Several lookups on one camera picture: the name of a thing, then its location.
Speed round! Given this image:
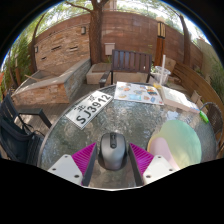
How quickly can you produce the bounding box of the curved wooden bench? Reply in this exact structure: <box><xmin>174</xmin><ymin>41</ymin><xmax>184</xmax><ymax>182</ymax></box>
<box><xmin>173</xmin><ymin>61</ymin><xmax>224</xmax><ymax>114</ymax></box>

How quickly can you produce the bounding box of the dark wooden slatted chair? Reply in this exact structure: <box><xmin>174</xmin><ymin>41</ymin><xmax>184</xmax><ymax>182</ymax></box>
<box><xmin>98</xmin><ymin>49</ymin><xmax>156</xmax><ymax>88</ymax></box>

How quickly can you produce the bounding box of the thick forked tree trunk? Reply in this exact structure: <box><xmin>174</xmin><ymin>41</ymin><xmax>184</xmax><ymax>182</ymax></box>
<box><xmin>64</xmin><ymin>0</ymin><xmax>109</xmax><ymax>65</ymax></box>

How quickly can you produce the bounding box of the stone raised garden bed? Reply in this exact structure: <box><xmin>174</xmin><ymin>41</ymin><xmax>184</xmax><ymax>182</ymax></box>
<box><xmin>11</xmin><ymin>58</ymin><xmax>92</xmax><ymax>106</ymax></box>

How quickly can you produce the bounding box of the wooden garden lamp post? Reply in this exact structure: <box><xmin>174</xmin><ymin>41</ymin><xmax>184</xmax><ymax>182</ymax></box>
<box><xmin>153</xmin><ymin>20</ymin><xmax>167</xmax><ymax>67</ymax></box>

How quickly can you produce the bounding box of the white licence plate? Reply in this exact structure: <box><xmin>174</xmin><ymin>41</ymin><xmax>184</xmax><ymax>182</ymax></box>
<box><xmin>65</xmin><ymin>89</ymin><xmax>114</xmax><ymax>130</ymax></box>

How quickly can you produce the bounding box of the dark grey computer mouse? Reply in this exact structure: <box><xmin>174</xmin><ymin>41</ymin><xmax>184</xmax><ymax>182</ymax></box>
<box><xmin>98</xmin><ymin>131</ymin><xmax>128</xmax><ymax>172</ymax></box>

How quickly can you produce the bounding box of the slim tree trunk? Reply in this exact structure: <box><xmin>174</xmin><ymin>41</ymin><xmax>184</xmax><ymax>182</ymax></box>
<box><xmin>178</xmin><ymin>13</ymin><xmax>193</xmax><ymax>66</ymax></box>

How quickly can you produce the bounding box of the low concrete block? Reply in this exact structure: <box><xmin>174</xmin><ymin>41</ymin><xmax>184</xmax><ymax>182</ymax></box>
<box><xmin>85</xmin><ymin>63</ymin><xmax>113</xmax><ymax>85</ymax></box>

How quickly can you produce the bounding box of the black folding armchair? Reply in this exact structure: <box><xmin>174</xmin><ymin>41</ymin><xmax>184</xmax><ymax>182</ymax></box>
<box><xmin>0</xmin><ymin>94</ymin><xmax>53</xmax><ymax>166</ymax></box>

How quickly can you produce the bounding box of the clear plastic cup with straw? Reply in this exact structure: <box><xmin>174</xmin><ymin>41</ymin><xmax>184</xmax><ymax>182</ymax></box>
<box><xmin>153</xmin><ymin>54</ymin><xmax>172</xmax><ymax>86</ymax></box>

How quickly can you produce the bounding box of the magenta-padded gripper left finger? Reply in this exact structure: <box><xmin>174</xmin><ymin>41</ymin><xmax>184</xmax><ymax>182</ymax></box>
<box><xmin>47</xmin><ymin>142</ymin><xmax>98</xmax><ymax>187</ymax></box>

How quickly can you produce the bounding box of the colourful sticker sheet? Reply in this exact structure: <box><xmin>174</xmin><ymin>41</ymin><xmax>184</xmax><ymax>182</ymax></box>
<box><xmin>113</xmin><ymin>81</ymin><xmax>165</xmax><ymax>106</ymax></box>

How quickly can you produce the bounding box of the small green block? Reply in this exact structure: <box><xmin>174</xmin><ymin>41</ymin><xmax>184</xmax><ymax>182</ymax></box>
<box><xmin>198</xmin><ymin>110</ymin><xmax>210</xmax><ymax>124</ymax></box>

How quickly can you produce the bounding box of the open white book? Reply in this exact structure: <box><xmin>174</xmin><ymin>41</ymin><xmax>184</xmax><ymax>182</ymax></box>
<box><xmin>159</xmin><ymin>84</ymin><xmax>201</xmax><ymax>113</ymax></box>

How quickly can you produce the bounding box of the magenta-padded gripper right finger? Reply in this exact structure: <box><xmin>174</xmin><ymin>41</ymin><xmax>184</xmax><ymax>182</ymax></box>
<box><xmin>128</xmin><ymin>142</ymin><xmax>177</xmax><ymax>187</ymax></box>

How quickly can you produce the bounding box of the grey wall utility box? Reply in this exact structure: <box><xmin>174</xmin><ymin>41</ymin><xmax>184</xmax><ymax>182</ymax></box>
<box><xmin>104</xmin><ymin>42</ymin><xmax>116</xmax><ymax>56</ymax></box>

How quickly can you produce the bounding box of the leaning thin tree trunk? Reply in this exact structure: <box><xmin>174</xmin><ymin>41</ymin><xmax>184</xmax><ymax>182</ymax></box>
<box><xmin>28</xmin><ymin>14</ymin><xmax>44</xmax><ymax>74</ymax></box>

